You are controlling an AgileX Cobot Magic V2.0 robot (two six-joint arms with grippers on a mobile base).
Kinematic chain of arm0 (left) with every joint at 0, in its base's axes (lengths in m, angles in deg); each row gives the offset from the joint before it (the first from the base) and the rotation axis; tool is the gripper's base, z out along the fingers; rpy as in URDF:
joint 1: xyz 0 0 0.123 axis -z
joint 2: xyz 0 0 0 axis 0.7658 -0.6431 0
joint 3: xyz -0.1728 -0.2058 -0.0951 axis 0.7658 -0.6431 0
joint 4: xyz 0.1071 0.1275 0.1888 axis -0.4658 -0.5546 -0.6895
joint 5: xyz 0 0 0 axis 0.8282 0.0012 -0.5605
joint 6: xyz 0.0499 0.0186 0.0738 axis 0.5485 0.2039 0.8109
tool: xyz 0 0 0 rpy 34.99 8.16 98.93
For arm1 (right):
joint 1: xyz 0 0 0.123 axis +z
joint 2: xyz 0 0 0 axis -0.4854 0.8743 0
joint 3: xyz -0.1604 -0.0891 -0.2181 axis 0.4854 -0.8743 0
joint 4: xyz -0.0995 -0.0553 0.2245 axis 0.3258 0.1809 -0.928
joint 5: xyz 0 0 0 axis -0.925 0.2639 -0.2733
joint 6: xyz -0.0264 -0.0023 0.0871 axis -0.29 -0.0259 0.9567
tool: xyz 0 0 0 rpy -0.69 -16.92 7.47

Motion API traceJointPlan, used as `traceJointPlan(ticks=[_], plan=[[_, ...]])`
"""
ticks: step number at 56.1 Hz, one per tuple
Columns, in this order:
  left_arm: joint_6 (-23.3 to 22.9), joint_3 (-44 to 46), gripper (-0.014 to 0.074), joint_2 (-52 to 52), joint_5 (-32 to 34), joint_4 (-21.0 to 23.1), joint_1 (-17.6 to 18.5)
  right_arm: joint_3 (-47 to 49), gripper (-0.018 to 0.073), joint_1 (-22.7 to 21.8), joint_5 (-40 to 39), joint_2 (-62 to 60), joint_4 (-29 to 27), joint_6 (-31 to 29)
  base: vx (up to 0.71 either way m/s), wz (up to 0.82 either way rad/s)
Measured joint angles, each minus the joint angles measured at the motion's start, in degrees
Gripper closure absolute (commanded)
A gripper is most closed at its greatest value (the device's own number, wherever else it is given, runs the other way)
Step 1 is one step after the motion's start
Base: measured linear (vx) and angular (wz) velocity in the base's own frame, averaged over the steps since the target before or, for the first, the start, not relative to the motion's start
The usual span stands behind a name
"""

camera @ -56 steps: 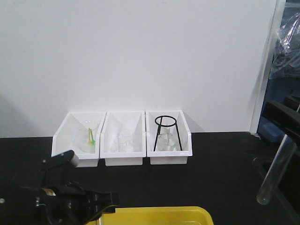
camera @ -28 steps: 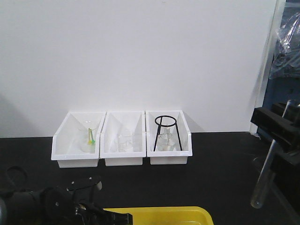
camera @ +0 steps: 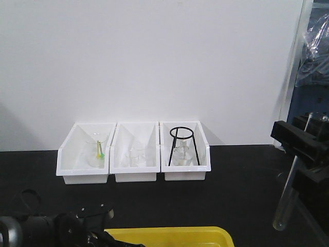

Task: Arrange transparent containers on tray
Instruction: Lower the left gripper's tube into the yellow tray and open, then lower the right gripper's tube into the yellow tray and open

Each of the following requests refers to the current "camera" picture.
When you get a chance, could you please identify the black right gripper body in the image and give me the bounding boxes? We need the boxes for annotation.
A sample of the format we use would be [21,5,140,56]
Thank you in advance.
[294,167,328,219]

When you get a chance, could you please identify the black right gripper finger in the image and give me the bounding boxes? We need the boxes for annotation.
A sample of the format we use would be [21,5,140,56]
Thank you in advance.
[271,120,328,167]
[293,113,328,140]

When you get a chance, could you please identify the glass beaker with stirrers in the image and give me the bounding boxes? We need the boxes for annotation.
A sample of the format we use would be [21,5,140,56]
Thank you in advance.
[86,132,107,169]

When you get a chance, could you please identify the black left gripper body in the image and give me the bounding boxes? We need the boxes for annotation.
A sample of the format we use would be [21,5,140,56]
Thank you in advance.
[54,203,143,246]

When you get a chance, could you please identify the white bin right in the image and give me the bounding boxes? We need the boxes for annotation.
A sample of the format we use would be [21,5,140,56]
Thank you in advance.
[159,120,211,181]

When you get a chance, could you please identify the clear plastic bag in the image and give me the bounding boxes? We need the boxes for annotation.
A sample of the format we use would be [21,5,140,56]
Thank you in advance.
[295,1,328,87]

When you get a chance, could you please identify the blue pegboard drying rack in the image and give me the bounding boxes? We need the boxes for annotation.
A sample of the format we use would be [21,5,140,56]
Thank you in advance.
[287,85,329,124]

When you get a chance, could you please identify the white bin left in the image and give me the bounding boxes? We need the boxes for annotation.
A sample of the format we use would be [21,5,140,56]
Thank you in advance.
[56,122,117,185]

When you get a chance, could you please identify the black wire tripod stand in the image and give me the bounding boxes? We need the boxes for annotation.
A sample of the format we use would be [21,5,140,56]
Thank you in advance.
[168,126,200,167]

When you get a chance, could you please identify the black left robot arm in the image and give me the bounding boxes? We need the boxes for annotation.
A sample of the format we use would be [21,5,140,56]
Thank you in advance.
[1,146,288,246]

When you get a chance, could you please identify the white bin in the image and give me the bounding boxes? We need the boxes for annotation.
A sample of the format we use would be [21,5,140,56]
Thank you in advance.
[109,121,160,183]
[56,122,117,185]
[159,120,211,181]

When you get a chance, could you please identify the yellow plastic tray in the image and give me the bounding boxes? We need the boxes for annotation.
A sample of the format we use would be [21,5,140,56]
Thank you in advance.
[106,226,234,247]

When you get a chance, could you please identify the small clear glass beakers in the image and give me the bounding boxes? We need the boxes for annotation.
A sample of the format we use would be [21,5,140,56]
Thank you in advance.
[125,142,146,167]

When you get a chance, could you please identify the tall clear glass test tube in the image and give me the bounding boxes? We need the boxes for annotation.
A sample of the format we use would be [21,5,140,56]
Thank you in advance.
[272,112,316,231]

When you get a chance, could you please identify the white bin middle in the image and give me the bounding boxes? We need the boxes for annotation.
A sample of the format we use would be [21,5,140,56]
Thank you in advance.
[109,121,160,183]

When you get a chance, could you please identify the round glass flask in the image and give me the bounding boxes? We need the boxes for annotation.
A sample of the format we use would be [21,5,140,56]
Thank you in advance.
[171,140,192,166]

